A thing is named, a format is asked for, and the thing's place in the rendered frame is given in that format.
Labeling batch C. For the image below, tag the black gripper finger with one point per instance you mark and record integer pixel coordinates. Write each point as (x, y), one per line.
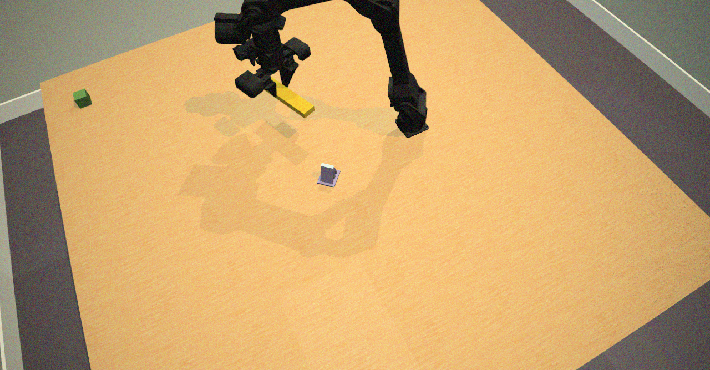
(271, 88)
(286, 73)

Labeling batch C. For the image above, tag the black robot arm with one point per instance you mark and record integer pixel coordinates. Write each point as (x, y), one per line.
(262, 19)

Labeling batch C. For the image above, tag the yellow bar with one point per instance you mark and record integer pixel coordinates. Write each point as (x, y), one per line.
(293, 100)

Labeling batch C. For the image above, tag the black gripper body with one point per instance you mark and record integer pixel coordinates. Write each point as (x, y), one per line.
(271, 61)

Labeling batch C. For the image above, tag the green cube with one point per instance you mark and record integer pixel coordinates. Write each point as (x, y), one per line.
(82, 98)

